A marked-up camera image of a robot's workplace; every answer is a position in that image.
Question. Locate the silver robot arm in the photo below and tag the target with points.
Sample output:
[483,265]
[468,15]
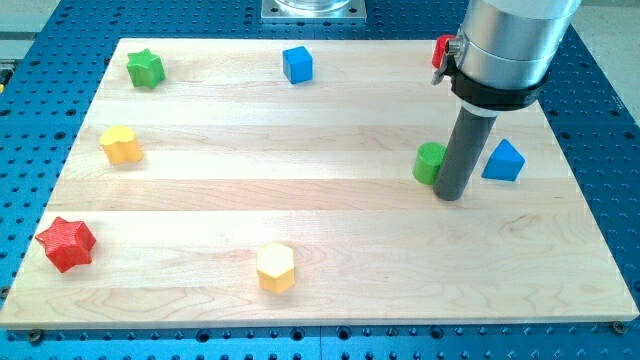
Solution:
[509,44]

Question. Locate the blue triangle block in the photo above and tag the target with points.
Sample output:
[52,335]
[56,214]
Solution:
[505,163]

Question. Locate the yellow hexagon block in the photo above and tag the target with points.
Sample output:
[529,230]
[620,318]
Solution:
[275,267]

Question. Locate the wooden board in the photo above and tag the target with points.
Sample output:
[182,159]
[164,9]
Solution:
[235,158]

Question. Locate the green cylinder block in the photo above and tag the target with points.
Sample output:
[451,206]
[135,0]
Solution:
[428,161]

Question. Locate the blue cube block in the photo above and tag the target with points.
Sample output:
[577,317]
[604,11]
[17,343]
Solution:
[297,65]

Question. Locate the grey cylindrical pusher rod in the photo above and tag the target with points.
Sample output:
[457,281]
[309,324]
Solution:
[467,140]

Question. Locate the green star block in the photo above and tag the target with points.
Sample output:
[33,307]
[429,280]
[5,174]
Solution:
[145,69]

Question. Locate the red star block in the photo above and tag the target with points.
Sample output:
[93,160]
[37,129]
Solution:
[67,243]

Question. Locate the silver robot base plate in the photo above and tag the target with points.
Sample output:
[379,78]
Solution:
[287,11]

